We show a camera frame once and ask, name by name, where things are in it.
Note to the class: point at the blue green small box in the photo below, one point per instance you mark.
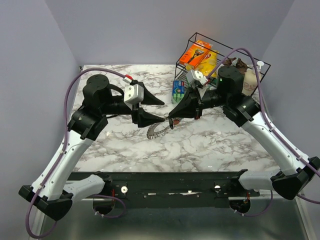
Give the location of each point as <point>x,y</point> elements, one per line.
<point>178,91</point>

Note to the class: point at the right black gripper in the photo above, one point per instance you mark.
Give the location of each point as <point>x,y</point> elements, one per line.
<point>191,106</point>

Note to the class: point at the yellow chips bag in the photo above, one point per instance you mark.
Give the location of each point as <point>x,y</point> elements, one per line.
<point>208,63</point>

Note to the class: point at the black wire shelf rack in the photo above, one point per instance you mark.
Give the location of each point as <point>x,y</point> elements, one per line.
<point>224,49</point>

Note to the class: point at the small silver key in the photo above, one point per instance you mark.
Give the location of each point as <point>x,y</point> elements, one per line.
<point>171,124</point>

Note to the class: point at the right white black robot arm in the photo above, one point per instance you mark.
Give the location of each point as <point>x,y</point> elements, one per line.
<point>296,169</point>

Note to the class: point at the orange razor box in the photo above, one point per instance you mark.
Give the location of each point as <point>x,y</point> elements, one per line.
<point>195,54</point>

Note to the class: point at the green brown paper bag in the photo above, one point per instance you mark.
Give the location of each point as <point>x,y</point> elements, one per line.
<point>231,62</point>

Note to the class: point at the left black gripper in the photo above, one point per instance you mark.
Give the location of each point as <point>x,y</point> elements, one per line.
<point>143,118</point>

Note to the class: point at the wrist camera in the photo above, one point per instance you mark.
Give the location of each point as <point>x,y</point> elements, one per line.
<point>133,94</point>
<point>197,80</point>

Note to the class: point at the cream pump lotion bottle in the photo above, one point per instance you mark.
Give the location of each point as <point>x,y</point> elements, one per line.
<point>250,81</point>

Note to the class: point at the aluminium extrusion rail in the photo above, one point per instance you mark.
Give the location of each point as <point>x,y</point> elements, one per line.
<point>264,194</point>

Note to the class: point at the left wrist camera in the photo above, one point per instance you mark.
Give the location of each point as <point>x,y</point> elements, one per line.
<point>133,94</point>

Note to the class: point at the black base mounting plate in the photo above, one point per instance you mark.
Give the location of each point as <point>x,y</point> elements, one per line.
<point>176,189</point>

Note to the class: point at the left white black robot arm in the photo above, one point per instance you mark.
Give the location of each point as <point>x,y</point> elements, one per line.
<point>49,192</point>

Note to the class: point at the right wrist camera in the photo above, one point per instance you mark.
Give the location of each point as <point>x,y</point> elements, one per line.
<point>197,80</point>

